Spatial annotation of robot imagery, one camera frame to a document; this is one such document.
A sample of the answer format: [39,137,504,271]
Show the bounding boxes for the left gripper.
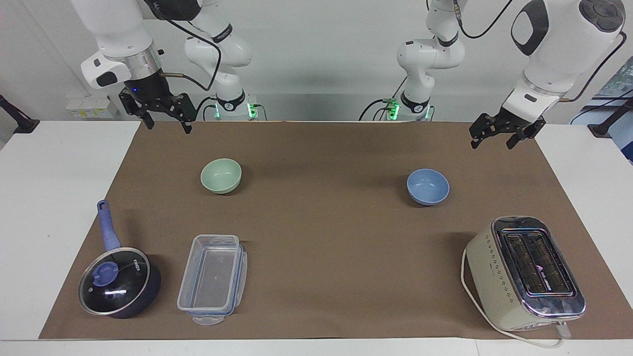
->
[469,107,546,150]

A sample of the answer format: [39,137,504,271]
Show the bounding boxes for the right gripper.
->
[118,72,194,134]

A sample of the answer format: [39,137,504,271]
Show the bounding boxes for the green bowl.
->
[200,158,243,195]

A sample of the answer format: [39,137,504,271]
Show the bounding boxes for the blue bowl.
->
[407,168,451,207]

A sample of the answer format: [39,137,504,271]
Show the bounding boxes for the black stand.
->
[0,94,41,134]
[588,96,633,138]

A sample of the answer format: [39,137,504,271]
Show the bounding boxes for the cream and chrome toaster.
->
[464,215,587,332]

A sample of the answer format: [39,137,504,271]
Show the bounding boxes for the glass pot lid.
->
[79,247,151,316]

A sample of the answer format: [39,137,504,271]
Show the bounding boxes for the clear plastic food container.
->
[176,234,248,326]

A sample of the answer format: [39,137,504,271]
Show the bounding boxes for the dark blue saucepan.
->
[78,199,162,320]

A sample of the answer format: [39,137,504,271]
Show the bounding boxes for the black cable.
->
[561,31,628,103]
[452,0,513,40]
[359,74,412,122]
[159,16,222,92]
[195,96,219,121]

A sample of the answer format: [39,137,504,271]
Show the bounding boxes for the white toaster cord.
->
[460,247,573,349]

